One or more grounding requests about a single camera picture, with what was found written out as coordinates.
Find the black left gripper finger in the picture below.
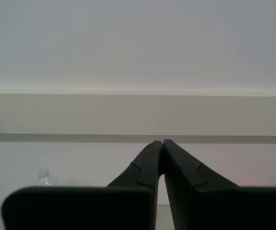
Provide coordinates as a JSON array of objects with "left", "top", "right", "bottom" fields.
[
  {"left": 1, "top": 140, "right": 163, "bottom": 230},
  {"left": 163, "top": 138, "right": 276, "bottom": 230}
]

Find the clear plastic water bottle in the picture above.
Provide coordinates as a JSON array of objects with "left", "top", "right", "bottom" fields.
[{"left": 35, "top": 168, "right": 58, "bottom": 187}]

